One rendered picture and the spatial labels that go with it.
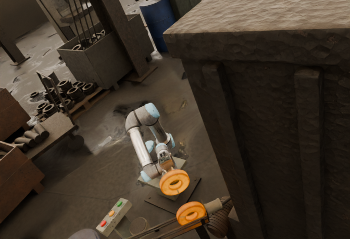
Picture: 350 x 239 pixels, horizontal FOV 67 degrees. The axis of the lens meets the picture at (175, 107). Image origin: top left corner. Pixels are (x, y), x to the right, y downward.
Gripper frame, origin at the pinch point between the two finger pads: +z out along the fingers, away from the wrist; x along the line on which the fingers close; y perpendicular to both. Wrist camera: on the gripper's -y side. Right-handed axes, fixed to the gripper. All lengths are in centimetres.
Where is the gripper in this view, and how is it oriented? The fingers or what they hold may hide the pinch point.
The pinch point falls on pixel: (173, 180)
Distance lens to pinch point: 139.1
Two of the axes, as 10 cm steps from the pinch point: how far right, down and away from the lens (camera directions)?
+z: 2.0, 2.8, -9.4
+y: -3.9, -8.6, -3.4
